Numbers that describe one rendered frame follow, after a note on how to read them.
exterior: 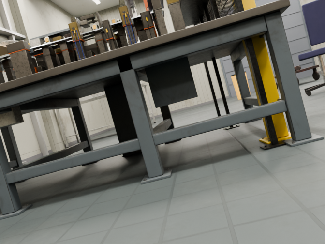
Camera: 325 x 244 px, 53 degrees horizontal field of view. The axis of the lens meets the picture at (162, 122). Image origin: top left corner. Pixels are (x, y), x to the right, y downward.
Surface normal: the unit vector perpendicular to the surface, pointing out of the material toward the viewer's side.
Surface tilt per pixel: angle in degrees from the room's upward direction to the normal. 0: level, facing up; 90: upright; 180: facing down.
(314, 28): 98
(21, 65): 90
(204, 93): 90
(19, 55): 90
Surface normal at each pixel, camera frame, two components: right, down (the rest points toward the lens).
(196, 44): -0.10, 0.07
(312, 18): -0.34, 0.28
